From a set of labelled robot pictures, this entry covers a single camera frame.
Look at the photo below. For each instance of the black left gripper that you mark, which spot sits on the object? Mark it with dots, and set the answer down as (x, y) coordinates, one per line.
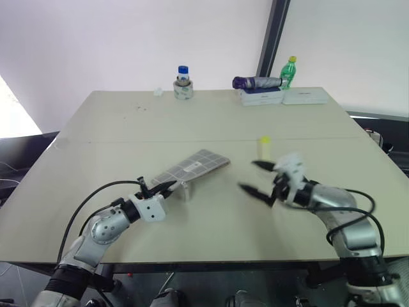
(153, 193)

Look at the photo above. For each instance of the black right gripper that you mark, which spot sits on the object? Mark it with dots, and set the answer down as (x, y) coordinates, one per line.
(279, 190)

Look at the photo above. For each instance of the grid pattern zip pouch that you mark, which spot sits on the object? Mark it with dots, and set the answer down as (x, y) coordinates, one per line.
(195, 166)

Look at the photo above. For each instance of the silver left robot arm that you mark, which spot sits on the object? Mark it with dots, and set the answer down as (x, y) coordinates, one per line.
(102, 230)

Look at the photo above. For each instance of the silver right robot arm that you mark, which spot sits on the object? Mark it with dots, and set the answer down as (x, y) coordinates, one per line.
(354, 233)

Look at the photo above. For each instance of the yellow highlighter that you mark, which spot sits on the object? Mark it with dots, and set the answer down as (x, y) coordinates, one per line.
(264, 147)

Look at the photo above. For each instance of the white box blue lid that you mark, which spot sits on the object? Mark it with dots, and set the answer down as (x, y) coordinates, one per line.
(261, 97)

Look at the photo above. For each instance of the flat white box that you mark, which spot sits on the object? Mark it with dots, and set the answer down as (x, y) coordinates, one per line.
(305, 96)

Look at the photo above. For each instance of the folded purple grey umbrella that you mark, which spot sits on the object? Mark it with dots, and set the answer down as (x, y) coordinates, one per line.
(255, 82)

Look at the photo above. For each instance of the small white plastic piece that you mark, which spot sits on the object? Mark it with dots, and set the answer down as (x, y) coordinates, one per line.
(158, 92)

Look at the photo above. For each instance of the white tape roll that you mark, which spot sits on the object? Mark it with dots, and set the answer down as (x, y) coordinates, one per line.
(184, 91)

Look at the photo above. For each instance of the dark rounded shape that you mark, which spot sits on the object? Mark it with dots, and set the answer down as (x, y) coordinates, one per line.
(164, 298)

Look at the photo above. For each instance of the green bottle yellow cap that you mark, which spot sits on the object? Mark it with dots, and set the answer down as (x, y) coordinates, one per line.
(288, 72)

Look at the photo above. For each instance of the blue cap clear bottle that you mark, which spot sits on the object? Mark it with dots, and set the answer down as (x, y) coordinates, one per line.
(183, 74)

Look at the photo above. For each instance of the dark window ledge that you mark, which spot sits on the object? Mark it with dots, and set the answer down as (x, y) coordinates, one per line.
(380, 115)

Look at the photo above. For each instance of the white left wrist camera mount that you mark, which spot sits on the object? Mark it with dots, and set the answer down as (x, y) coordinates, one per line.
(153, 209)

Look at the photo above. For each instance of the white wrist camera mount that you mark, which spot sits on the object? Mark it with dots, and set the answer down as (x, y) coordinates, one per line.
(153, 209)
(292, 172)

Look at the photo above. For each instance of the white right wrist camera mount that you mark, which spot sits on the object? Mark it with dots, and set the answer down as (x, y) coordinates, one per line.
(292, 172)

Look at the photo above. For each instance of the black table frame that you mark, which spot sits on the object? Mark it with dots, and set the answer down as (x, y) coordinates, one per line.
(204, 268)

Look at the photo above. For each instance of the dark window frame post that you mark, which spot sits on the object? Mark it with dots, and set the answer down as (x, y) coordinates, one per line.
(271, 38)

